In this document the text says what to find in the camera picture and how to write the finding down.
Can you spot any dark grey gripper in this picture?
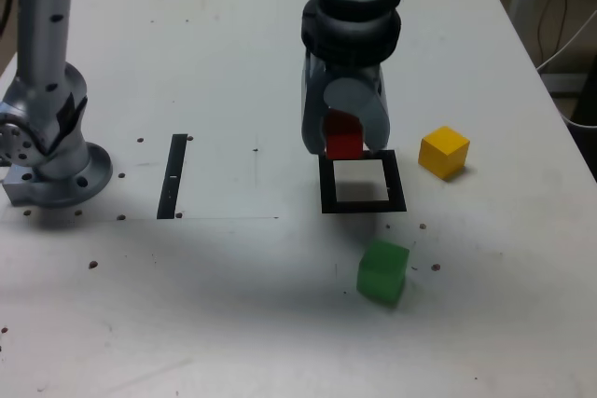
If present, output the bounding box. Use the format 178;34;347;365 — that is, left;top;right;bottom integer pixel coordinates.
301;50;392;156

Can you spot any red cube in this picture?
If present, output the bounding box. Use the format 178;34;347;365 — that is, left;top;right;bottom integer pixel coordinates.
322;108;365;160

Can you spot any yellow cube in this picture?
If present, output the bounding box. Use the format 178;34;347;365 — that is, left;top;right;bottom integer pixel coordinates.
417;125;471;181

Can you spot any green cube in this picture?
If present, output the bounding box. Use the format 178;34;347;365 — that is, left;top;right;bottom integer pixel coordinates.
355;238;411;308

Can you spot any black tape square outline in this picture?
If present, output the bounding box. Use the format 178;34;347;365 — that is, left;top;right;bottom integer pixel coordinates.
317;149;408;214

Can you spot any black tape strip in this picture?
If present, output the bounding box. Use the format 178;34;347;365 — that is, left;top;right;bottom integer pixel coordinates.
156;133;188;221

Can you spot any thin black hanging cable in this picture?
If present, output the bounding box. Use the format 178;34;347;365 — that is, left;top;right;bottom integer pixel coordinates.
535;0;573;62

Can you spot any thin white cable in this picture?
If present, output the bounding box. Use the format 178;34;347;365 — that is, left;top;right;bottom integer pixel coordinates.
535;8;597;74

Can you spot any white cable on floor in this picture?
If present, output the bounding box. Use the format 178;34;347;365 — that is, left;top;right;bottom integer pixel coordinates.
559;108;597;130

